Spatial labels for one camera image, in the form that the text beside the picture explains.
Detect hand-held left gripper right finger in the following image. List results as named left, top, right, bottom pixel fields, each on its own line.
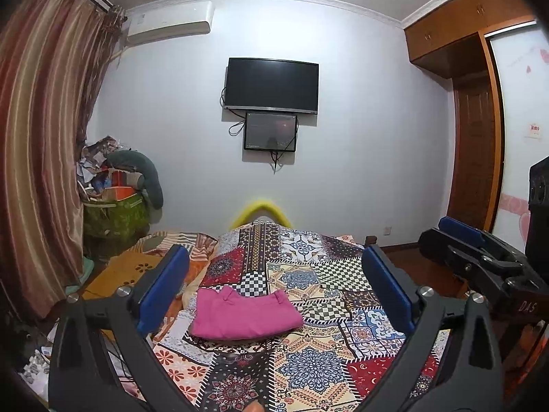
left=356, top=244, right=503, bottom=412

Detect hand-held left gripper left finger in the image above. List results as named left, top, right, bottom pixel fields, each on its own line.
left=48, top=244, right=202, bottom=412

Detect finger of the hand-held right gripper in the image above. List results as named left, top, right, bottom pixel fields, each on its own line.
left=438, top=217, right=522, bottom=265
left=418, top=228, right=521, bottom=298

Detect pink pants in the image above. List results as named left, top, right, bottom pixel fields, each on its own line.
left=189, top=287, right=305, bottom=340

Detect yellow wooden lap table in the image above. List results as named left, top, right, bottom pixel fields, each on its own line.
left=81, top=251, right=172, bottom=301

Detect patchwork printed bedspread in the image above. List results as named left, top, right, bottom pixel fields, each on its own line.
left=137, top=219, right=451, bottom=412

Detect white wardrobe door pink decor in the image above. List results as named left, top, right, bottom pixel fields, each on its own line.
left=484, top=21, right=549, bottom=254

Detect orange box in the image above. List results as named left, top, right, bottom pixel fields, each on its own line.
left=101, top=186, right=133, bottom=202

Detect pile of paper clutter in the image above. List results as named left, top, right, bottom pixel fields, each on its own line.
left=76, top=136, right=129, bottom=200

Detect wooden overhead cabinet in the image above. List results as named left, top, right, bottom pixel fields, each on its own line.
left=403, top=0, right=539, bottom=80

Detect striped brown curtain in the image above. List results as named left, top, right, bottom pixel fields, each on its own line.
left=0, top=0, right=125, bottom=318

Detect white air conditioner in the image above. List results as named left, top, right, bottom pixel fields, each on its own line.
left=124, top=1, right=214, bottom=47

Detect thin black floor cable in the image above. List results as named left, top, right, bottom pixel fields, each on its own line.
left=107, top=339, right=142, bottom=389

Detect small black wall monitor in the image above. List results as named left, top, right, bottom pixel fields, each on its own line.
left=244, top=112, right=298, bottom=153

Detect black wall television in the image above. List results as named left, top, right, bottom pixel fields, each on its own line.
left=224, top=57, right=319, bottom=116

